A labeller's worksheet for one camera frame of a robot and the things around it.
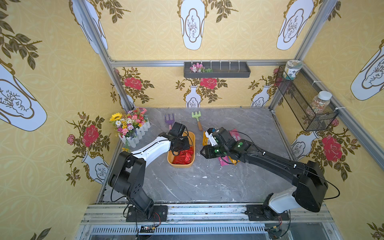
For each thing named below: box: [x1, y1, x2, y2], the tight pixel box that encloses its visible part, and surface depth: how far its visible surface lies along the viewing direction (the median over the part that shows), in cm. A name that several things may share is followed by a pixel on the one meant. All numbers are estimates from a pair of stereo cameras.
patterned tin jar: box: [282, 59, 304, 81], surface depth 87 cm
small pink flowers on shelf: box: [189, 62, 213, 73], surface depth 89 cm
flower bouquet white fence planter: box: [109, 107, 151, 148], surface depth 94 cm
